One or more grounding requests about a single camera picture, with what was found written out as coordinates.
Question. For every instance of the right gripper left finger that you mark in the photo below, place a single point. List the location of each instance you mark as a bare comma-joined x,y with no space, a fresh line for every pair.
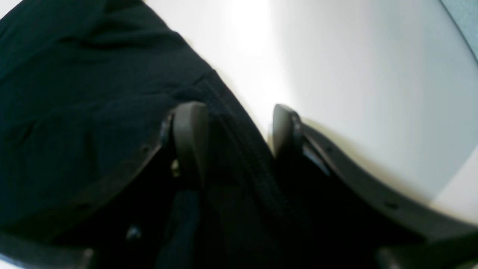
120,221

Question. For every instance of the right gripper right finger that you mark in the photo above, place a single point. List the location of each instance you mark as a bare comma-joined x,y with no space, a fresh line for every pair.
349,220

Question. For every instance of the black T-shirt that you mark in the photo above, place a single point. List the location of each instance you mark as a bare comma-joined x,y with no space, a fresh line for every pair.
85,83

